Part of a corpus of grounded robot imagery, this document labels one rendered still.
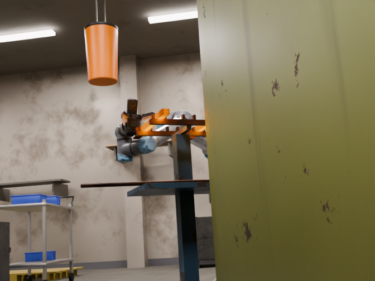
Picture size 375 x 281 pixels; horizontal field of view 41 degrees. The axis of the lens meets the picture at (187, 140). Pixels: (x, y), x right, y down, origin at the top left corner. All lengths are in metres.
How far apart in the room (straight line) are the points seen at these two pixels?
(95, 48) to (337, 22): 5.33
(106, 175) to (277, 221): 8.31
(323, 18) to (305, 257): 0.33
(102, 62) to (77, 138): 3.74
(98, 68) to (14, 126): 4.39
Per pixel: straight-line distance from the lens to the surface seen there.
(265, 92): 0.86
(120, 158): 2.42
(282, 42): 0.80
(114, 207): 8.99
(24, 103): 9.97
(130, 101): 2.32
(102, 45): 5.89
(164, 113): 1.83
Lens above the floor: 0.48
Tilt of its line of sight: 11 degrees up
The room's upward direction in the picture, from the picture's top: 4 degrees counter-clockwise
